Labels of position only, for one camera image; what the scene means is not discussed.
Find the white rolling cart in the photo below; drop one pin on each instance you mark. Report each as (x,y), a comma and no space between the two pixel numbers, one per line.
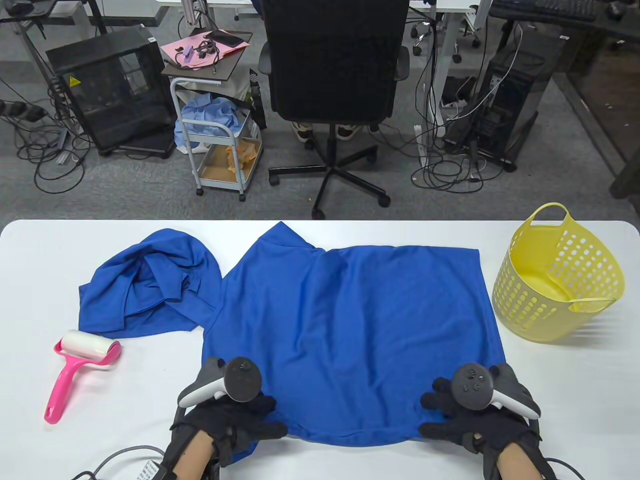
(215,170)

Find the black square board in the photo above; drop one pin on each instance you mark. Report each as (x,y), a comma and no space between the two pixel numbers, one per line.
(220,70)

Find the black computer tower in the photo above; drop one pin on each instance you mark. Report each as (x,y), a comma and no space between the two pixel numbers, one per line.
(520,95)

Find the pink lint roller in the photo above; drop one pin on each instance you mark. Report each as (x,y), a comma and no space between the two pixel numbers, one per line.
(67,380)

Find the pink paper sheet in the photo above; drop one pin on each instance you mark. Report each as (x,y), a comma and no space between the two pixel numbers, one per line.
(170,51)

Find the light blue cloth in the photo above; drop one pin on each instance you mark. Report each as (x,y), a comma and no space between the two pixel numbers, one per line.
(207,112)

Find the small purple object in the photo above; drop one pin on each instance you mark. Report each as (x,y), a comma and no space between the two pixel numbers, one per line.
(187,54)

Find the black glass computer case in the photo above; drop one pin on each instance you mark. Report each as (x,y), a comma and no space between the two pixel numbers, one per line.
(115,120)

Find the yellow perforated plastic basket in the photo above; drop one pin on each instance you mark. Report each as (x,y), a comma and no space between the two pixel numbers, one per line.
(520,300)

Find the person's right hand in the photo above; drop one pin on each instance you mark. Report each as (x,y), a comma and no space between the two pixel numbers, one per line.
(480,430)

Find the black desk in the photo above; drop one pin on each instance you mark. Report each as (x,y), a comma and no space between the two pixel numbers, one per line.
(622,30)

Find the black power strip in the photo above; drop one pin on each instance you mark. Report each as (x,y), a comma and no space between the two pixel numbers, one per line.
(25,111)

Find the aluminium frame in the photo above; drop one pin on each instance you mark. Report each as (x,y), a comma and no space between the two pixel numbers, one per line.
(190,12)

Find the black and white controller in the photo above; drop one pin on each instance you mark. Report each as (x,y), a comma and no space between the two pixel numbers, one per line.
(242,380)
(472,387)

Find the black office chair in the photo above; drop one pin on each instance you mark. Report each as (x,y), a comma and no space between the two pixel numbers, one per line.
(330,60)

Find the blue t-shirt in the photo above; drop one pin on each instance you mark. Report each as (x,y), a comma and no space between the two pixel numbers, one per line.
(350,325)
(140,300)

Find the white desk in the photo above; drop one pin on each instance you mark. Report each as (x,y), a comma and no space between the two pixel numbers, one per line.
(442,55)

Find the black sensor box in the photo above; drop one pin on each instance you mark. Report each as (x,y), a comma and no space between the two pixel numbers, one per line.
(152,472)

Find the person's left hand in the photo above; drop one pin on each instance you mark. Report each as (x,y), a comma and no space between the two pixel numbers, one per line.
(235,422)

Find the white power strip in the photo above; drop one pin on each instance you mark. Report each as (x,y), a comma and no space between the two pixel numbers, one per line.
(421,150)

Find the orange cloth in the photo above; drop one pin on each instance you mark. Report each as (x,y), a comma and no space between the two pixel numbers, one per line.
(243,156)

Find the black keyboard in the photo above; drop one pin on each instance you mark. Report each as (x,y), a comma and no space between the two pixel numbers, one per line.
(545,9)

